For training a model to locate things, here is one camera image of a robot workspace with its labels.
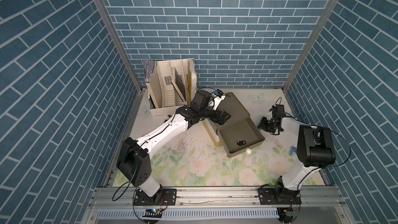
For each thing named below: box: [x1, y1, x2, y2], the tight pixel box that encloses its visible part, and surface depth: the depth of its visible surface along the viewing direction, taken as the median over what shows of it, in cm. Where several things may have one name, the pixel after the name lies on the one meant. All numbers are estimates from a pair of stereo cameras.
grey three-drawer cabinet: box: [202, 91, 265, 158], surface depth 80 cm
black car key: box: [234, 140, 247, 147], surface depth 79 cm
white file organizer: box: [145, 58, 197, 118], surface depth 104 cm
